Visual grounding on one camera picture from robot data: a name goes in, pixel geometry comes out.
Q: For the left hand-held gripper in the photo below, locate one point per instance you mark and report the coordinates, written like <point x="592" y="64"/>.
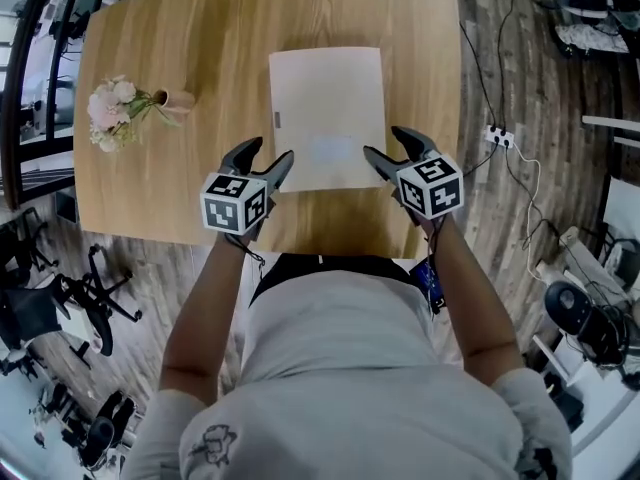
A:
<point x="225" y="208"/>

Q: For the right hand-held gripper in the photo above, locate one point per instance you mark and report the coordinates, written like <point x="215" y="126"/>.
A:
<point x="432" y="185"/>

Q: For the white box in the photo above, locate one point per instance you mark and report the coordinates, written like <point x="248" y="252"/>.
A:
<point x="325" y="108"/>

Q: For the person's left forearm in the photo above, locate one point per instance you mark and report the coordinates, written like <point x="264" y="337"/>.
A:
<point x="205" y="318"/>

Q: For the person's right forearm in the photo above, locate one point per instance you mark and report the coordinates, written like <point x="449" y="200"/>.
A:
<point x="475" y="308"/>

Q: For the wooden table top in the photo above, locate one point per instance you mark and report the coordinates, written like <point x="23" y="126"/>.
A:
<point x="215" y="43"/>

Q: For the white power strip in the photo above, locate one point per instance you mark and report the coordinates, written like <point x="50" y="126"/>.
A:
<point x="500" y="137"/>

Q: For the beige vase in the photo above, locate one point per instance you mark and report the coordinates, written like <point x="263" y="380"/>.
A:
<point x="177" y="102"/>

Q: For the person's left leg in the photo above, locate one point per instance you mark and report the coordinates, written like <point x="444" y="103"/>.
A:
<point x="285" y="268"/>

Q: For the person's leg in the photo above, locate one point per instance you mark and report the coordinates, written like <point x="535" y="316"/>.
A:
<point x="380" y="265"/>
<point x="285" y="268"/>

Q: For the person's right leg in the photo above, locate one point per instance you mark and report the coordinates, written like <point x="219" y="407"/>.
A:
<point x="380" y="265"/>

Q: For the pink white flower bouquet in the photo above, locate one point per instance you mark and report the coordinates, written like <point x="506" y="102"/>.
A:
<point x="110" y="110"/>

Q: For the black bin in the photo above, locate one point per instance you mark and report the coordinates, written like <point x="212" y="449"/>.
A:
<point x="67" y="208"/>

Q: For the round grey headset device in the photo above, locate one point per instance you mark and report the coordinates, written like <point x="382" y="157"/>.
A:
<point x="567" y="303"/>

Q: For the person's grey shirt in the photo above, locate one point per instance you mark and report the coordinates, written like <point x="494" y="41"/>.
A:
<point x="340" y="378"/>

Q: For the black metal railing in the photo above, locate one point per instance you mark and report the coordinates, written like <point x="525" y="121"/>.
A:
<point x="12" y="118"/>

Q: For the black office chair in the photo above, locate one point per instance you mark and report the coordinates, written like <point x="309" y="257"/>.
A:
<point x="30" y="308"/>

